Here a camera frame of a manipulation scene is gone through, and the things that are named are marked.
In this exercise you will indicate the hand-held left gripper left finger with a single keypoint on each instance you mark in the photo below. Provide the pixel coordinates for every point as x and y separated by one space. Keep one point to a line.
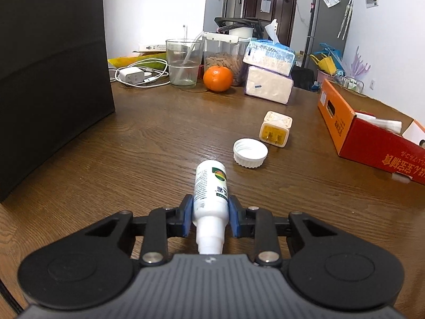
187 216

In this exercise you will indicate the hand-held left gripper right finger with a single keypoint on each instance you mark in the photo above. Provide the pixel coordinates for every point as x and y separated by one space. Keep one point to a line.
234 219

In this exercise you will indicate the small white bottle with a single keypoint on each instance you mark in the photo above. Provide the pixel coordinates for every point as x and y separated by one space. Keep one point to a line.
211 189

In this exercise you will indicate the red cardboard box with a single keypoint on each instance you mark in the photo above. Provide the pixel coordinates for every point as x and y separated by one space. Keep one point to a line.
375 146

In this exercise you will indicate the white ribbed bottle cap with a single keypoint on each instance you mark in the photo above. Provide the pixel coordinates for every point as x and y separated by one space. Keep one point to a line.
249 154

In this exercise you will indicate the cream plug adapter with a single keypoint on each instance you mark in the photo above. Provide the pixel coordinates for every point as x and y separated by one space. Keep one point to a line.
275 129

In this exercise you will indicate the white tissue pack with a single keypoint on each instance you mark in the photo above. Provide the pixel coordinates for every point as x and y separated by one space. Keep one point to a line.
269 84

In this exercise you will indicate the orange fruit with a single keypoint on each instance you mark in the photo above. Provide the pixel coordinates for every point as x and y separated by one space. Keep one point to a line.
218 79

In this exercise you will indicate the clear glass of water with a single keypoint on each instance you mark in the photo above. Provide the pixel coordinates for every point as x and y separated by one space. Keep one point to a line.
184 69

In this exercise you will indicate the white charger block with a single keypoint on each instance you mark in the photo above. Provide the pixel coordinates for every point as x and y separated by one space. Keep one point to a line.
130 75

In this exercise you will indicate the black backpack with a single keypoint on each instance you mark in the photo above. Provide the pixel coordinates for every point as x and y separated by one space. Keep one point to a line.
302 79

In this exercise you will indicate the clear plastic snack jar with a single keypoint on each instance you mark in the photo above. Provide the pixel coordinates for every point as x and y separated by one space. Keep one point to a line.
222 61

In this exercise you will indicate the clear drinking straw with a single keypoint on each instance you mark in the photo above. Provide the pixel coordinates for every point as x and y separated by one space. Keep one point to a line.
191 53

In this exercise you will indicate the blue tissue pack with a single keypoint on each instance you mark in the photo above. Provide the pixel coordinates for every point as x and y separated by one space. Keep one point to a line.
269 56

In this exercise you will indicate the yellow flat package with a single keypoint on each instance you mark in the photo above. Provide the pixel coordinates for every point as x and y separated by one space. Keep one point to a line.
123 61

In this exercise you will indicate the pink bucket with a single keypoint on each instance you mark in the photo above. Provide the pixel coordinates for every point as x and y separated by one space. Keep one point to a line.
323 77

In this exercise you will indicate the clear organizer with bottles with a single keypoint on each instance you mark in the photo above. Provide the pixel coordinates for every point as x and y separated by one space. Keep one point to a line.
348 83

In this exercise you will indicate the blue plastic rack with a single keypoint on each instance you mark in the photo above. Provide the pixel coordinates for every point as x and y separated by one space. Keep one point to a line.
327 49

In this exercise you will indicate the black paper bag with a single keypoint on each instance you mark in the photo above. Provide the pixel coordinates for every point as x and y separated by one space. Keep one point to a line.
49 73

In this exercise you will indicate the grey refrigerator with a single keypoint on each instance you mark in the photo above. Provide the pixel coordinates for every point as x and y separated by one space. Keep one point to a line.
327 30

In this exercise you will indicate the dark brown entrance door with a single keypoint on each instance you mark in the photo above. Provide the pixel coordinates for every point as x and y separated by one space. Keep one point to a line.
282 13

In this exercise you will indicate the paper sheet on door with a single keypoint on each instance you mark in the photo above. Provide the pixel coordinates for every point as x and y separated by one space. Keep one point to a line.
265 5

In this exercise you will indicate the white folded umbrella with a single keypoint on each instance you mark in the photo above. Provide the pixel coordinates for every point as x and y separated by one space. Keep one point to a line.
345 16

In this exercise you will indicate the clear plastic bag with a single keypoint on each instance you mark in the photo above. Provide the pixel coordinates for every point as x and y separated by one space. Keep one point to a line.
331 0

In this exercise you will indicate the white wall outlet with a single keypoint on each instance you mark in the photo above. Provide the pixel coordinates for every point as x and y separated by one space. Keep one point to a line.
373 84

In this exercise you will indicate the purple wall decoration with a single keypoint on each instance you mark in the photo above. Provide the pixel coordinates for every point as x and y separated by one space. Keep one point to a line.
358 63

